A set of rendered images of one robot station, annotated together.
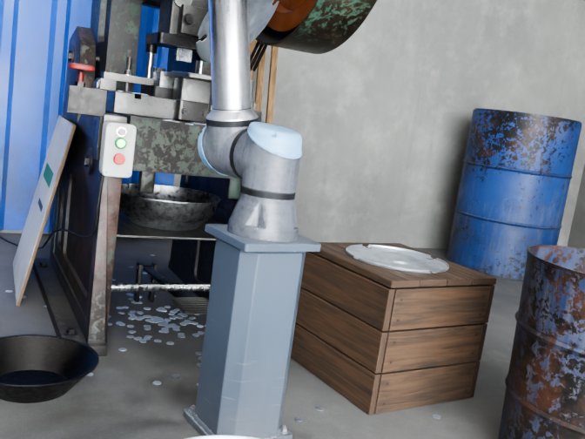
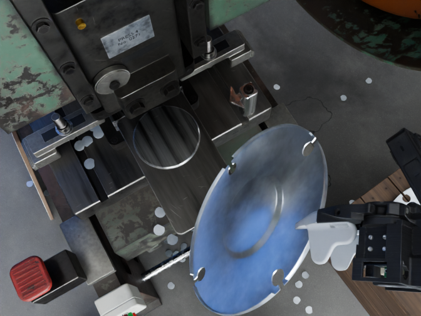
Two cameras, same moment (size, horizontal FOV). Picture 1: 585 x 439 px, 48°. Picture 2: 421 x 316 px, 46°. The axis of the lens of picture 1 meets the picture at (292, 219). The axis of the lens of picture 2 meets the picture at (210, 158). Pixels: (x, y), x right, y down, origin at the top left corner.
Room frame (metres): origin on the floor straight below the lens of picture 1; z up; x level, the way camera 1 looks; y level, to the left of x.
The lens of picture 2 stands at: (1.61, 0.25, 1.65)
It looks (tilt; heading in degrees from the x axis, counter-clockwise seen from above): 72 degrees down; 3
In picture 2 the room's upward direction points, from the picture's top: 5 degrees counter-clockwise
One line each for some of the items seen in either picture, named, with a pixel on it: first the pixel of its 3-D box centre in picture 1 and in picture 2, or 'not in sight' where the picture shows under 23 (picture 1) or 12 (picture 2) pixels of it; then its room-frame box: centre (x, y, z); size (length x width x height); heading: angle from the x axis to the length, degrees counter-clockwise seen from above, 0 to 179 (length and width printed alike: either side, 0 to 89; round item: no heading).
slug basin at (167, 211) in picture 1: (165, 207); not in sight; (2.05, 0.41, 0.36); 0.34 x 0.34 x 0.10
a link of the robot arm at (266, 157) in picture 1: (270, 156); not in sight; (1.38, 0.06, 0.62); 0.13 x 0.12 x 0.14; 43
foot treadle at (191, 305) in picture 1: (170, 287); not in sight; (1.93, 0.34, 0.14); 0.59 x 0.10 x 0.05; 28
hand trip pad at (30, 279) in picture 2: (80, 78); (36, 279); (1.69, 0.59, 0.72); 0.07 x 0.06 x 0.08; 28
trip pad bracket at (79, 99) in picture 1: (84, 120); (63, 279); (1.70, 0.57, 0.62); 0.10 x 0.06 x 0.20; 118
